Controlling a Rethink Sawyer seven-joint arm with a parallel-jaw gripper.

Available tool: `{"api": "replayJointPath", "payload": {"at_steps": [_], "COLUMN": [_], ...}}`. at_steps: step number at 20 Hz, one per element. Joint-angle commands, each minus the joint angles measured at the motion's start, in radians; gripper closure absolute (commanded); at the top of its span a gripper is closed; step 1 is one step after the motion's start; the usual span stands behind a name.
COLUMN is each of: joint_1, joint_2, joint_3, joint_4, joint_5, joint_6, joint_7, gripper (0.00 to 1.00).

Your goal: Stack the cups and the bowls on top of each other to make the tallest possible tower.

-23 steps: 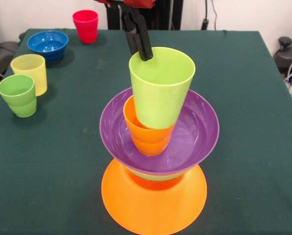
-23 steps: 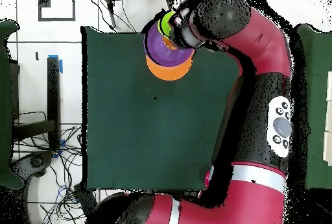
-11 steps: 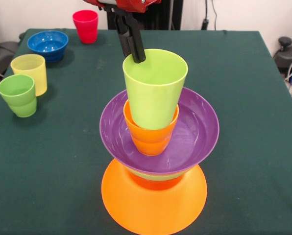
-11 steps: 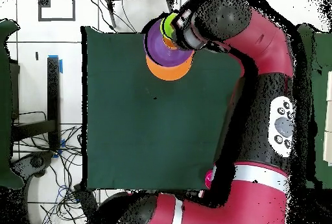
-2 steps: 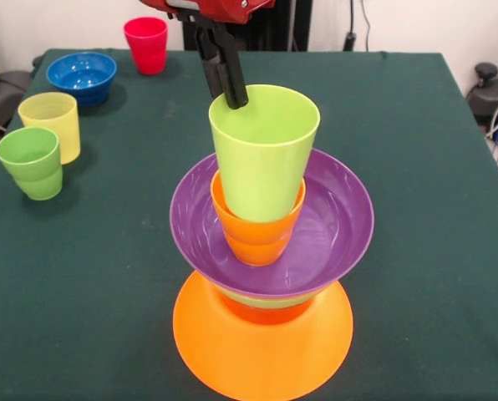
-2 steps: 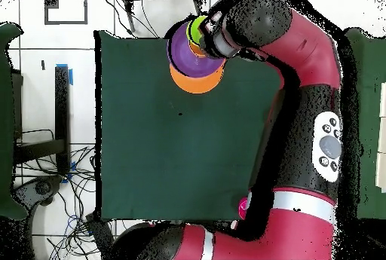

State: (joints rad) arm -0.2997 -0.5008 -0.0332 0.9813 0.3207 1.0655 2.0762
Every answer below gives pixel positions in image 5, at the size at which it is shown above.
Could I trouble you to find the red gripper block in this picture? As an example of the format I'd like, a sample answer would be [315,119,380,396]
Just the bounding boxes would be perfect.
[138,0,275,111]

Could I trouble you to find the lime green cup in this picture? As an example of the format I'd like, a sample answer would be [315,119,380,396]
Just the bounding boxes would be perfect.
[208,84,321,223]

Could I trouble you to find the orange cup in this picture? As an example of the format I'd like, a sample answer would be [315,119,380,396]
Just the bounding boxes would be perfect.
[210,170,307,267]

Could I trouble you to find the yellow cup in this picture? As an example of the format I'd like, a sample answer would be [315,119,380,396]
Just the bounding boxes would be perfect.
[18,92,82,165]

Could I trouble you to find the purple bowl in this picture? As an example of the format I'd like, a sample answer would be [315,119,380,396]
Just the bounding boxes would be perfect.
[168,148,375,298]

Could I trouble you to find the light green bowl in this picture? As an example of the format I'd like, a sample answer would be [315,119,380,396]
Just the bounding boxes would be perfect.
[218,287,324,311]

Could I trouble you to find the small red-orange bowl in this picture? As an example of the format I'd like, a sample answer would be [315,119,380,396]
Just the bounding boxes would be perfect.
[221,297,317,326]

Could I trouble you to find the large orange bowl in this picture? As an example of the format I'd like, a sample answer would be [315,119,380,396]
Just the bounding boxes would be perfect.
[172,271,354,401]

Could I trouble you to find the red cup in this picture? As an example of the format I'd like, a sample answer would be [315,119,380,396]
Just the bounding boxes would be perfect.
[123,16,169,76]

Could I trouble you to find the blue bowl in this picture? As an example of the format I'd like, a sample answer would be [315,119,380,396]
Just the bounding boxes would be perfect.
[46,51,118,105]

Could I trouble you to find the dark green table cloth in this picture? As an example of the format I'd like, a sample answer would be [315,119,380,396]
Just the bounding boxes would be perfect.
[0,48,498,401]

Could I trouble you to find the black wall cable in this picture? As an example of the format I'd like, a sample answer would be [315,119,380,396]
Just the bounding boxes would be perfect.
[343,0,374,52]

